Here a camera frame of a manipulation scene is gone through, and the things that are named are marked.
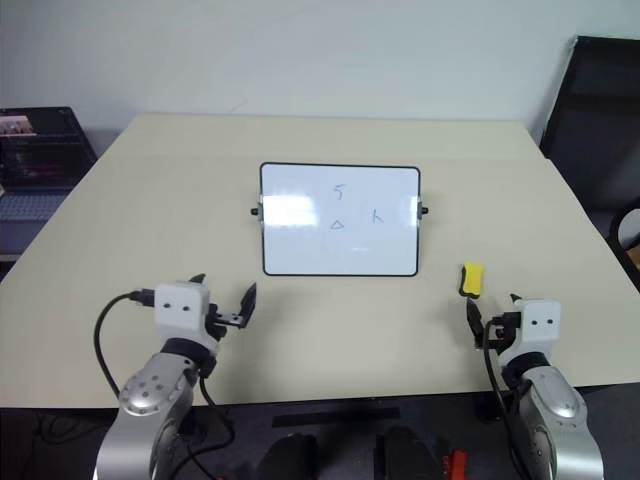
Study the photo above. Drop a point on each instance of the red plastic object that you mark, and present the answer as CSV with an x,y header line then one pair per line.
x,y
454,465

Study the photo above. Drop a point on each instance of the blue-grey ribbed tray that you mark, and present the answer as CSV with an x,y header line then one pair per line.
x,y
30,205

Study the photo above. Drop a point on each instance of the small black-framed whiteboard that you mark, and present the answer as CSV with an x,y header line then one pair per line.
x,y
340,245

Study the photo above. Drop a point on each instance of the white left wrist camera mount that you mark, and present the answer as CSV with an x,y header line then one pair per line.
x,y
179,312

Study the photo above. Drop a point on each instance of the black cabinet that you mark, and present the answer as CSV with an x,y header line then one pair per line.
x,y
595,130

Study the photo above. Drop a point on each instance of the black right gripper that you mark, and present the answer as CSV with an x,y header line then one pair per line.
x,y
505,327

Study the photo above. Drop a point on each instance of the dark rounded shape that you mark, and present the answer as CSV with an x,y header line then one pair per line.
x,y
289,457

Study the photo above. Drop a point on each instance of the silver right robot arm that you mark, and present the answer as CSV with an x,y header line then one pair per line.
x,y
555,410

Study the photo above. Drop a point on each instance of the brown cardboard box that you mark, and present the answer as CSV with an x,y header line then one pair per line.
x,y
634,262

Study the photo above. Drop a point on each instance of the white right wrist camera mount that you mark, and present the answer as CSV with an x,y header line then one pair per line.
x,y
539,327

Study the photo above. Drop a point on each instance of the white seat with black rim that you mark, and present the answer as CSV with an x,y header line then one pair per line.
x,y
627,225

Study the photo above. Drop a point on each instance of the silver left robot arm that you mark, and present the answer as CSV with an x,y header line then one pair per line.
x,y
150,390

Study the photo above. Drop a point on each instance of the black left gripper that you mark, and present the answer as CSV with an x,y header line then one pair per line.
x,y
216,320

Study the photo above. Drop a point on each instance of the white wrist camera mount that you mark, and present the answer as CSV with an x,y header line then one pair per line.
x,y
539,327
179,312

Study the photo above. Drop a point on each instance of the yellow and black eraser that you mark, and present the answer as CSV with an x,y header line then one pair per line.
x,y
473,278

